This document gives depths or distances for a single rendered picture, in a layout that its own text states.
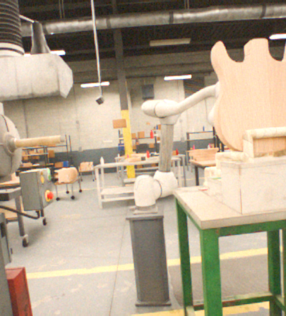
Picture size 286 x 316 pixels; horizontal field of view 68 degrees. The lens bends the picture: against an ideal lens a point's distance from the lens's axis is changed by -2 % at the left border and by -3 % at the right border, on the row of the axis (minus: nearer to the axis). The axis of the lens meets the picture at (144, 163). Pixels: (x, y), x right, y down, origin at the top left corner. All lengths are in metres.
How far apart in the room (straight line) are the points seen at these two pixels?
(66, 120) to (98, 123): 1.73
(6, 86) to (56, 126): 11.89
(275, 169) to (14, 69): 0.93
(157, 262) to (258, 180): 1.12
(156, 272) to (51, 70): 1.47
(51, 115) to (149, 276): 11.73
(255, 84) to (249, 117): 0.12
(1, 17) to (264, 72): 0.93
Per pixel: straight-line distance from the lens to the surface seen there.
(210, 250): 0.81
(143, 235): 1.64
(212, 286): 0.88
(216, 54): 0.85
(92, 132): 12.17
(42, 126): 13.01
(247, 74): 0.87
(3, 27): 0.99
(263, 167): 0.81
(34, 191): 1.22
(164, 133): 1.65
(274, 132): 0.85
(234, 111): 0.82
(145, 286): 1.83
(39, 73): 0.84
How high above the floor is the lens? 1.18
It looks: 4 degrees down
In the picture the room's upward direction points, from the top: 5 degrees counter-clockwise
